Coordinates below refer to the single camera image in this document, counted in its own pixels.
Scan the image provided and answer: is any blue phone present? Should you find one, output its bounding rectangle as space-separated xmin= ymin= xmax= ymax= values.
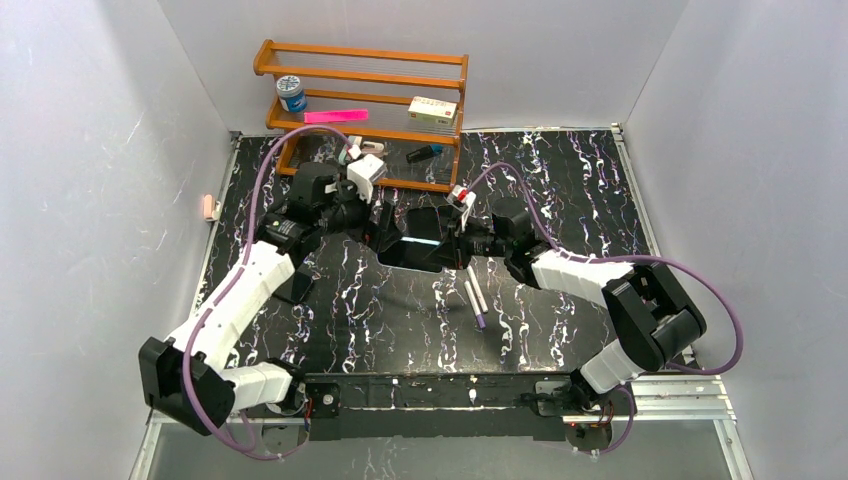
xmin=377 ymin=237 xmax=443 ymax=273

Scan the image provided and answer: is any black phone case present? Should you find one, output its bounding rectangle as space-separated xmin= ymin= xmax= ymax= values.
xmin=406 ymin=207 xmax=443 ymax=241

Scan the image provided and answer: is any black smartphone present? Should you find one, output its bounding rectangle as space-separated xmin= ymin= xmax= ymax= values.
xmin=272 ymin=267 xmax=314 ymax=305

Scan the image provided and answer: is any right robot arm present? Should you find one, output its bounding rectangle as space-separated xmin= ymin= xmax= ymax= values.
xmin=432 ymin=208 xmax=707 ymax=407

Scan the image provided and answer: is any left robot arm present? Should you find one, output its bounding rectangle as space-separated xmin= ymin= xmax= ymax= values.
xmin=138 ymin=155 xmax=386 ymax=436

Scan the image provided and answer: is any white purple marker right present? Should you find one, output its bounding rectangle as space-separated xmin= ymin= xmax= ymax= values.
xmin=467 ymin=266 xmax=488 ymax=314

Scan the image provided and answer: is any white purple marker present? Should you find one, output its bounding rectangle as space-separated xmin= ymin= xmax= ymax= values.
xmin=463 ymin=280 xmax=486 ymax=330
xmin=467 ymin=266 xmax=488 ymax=314

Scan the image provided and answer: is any white purple marker left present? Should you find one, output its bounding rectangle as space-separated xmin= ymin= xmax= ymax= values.
xmin=463 ymin=280 xmax=486 ymax=330

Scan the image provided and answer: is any pink small stapler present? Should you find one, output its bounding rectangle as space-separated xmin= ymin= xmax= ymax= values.
xmin=360 ymin=140 xmax=386 ymax=158

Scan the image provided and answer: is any black marker blue cap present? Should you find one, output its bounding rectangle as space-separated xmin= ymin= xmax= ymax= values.
xmin=405 ymin=144 xmax=443 ymax=164

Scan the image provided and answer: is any teal white stapler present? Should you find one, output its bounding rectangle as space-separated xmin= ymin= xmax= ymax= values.
xmin=338 ymin=135 xmax=363 ymax=166

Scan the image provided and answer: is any pink flat strip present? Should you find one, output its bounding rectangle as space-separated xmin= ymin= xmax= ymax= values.
xmin=303 ymin=109 xmax=369 ymax=124

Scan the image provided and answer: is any white red cardboard box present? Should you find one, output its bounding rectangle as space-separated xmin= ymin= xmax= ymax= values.
xmin=407 ymin=96 xmax=458 ymax=126

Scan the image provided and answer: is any orange wooden shelf rack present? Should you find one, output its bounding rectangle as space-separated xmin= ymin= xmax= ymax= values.
xmin=253 ymin=39 xmax=469 ymax=193

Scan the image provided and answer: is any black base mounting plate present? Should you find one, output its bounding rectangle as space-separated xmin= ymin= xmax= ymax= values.
xmin=241 ymin=374 xmax=637 ymax=442

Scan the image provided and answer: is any blue white round jar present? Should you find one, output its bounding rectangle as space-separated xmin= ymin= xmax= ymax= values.
xmin=275 ymin=75 xmax=307 ymax=113

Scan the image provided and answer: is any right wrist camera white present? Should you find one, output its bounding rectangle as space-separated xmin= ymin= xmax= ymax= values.
xmin=447 ymin=185 xmax=476 ymax=231

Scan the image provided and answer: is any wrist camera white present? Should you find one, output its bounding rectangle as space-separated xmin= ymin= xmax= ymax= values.
xmin=447 ymin=185 xmax=476 ymax=231
xmin=346 ymin=154 xmax=387 ymax=204

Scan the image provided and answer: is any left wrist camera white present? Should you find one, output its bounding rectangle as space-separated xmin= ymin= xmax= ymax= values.
xmin=346 ymin=154 xmax=387 ymax=204

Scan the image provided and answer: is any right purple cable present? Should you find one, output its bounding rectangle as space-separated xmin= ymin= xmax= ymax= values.
xmin=463 ymin=162 xmax=745 ymax=458

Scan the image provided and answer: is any purple cable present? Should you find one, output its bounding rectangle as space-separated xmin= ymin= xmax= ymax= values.
xmin=182 ymin=125 xmax=356 ymax=462
xmin=463 ymin=162 xmax=745 ymax=458

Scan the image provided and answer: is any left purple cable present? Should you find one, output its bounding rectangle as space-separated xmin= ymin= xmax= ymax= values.
xmin=182 ymin=125 xmax=356 ymax=462

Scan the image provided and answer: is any pink wall clip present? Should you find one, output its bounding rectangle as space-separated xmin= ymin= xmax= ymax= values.
xmin=202 ymin=194 xmax=221 ymax=222

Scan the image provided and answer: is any aluminium front rail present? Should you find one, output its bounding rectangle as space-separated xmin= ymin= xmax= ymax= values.
xmin=148 ymin=374 xmax=737 ymax=425

